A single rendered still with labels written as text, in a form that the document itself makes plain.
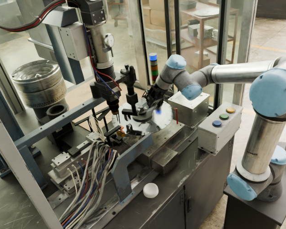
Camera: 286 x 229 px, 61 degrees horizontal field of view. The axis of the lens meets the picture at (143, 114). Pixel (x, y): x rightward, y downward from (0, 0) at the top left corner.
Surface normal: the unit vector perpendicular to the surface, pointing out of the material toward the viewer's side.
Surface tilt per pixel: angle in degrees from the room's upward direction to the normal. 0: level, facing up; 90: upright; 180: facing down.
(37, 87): 90
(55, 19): 59
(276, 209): 0
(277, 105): 82
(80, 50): 90
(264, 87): 82
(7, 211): 0
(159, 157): 0
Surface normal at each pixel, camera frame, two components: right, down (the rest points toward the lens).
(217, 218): -0.12, -0.80
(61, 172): 0.72, 0.33
